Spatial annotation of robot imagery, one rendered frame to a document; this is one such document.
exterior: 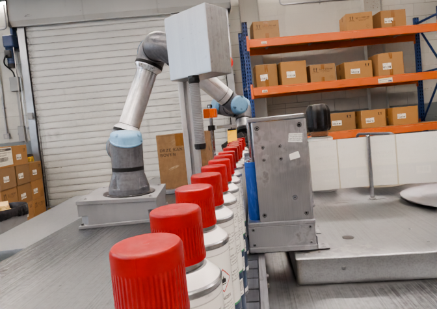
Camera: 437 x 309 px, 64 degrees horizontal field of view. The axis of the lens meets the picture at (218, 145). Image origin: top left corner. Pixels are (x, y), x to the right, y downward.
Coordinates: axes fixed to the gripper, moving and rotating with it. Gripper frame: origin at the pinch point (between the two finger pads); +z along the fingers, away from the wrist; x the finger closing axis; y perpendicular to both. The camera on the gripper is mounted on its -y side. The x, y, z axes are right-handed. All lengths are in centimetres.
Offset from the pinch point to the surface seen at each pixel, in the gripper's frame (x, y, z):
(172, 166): 14.5, -34.9, -11.2
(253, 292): -82, 4, 54
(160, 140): 7.7, -39.6, -23.0
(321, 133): -31.9, 28.7, 2.1
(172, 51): -61, -16, -15
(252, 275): -77, 4, 51
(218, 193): -105, 2, 45
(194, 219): -119, 2, 52
